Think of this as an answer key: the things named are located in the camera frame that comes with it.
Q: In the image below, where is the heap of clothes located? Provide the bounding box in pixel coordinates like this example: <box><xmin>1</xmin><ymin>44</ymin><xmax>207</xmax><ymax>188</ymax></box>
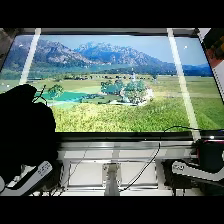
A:
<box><xmin>202</xmin><ymin>28</ymin><xmax>224</xmax><ymax>62</ymax></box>

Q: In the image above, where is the silver frame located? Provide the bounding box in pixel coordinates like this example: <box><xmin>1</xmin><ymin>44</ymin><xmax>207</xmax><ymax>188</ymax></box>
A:
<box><xmin>6</xmin><ymin>139</ymin><xmax>204</xmax><ymax>197</ymax></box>

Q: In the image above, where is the black cable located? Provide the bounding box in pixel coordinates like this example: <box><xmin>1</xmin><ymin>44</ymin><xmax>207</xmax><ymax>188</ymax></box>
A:
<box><xmin>119</xmin><ymin>124</ymin><xmax>203</xmax><ymax>193</ymax></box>
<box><xmin>64</xmin><ymin>146</ymin><xmax>91</xmax><ymax>196</ymax></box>

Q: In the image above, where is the black garment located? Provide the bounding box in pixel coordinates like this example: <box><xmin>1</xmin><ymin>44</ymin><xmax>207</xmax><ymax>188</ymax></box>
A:
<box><xmin>0</xmin><ymin>83</ymin><xmax>58</xmax><ymax>185</ymax></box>

